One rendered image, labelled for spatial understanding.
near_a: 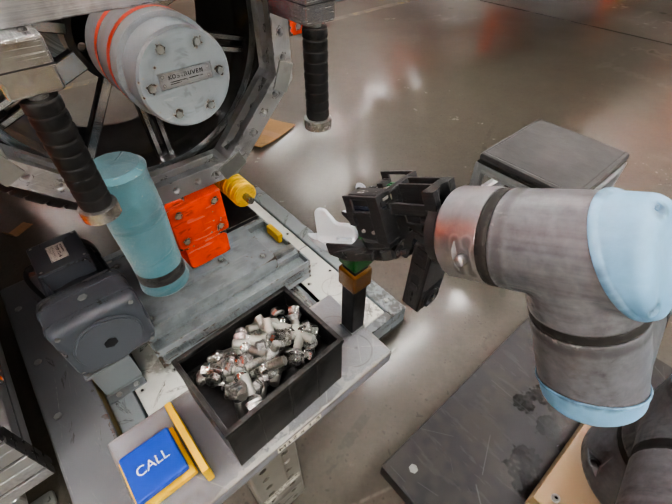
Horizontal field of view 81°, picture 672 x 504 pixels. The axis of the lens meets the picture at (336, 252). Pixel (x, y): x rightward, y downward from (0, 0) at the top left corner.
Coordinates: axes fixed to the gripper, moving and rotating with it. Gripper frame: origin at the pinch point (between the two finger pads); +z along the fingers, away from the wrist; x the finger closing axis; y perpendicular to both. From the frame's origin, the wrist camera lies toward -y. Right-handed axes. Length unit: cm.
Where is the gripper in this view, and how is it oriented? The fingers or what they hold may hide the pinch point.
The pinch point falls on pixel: (333, 229)
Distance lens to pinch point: 55.5
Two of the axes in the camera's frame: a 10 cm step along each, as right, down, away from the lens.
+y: -3.1, -8.5, -4.3
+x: -7.0, 5.1, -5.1
